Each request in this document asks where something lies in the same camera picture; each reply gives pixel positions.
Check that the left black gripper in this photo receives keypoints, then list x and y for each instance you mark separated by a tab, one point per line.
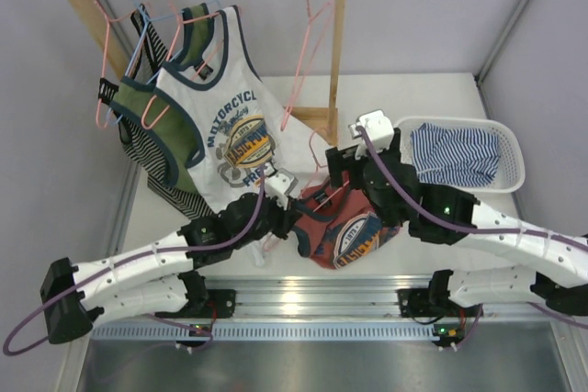
285	218

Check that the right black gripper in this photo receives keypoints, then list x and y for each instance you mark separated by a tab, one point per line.
344	160

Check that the red tank top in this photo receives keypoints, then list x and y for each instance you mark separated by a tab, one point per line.
338	226

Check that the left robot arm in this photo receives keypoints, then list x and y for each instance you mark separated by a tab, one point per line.
161	278

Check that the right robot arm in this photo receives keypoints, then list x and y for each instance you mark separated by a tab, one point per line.
546	268

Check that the white motorcycle print tank top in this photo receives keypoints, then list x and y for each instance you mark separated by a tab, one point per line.
235	118

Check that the green tank top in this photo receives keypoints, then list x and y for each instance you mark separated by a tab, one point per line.
162	151

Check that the black white striped tank top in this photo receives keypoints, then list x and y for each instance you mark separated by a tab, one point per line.
191	206

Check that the pink hanger with white top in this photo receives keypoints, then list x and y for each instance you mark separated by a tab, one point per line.
180	22

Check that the blue white striped garment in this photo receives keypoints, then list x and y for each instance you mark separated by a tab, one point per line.
464	157

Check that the white plastic laundry basket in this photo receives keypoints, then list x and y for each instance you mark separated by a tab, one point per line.
511	170

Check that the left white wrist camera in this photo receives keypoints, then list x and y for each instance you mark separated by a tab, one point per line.
279	186

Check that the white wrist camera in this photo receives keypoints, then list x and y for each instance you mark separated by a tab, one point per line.
376	127
279	186

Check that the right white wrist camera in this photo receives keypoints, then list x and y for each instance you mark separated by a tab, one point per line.
376	127

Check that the aluminium mounting rail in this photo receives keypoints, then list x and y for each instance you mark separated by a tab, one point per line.
303	309

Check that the blue wire hanger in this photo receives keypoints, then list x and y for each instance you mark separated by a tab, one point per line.
138	43

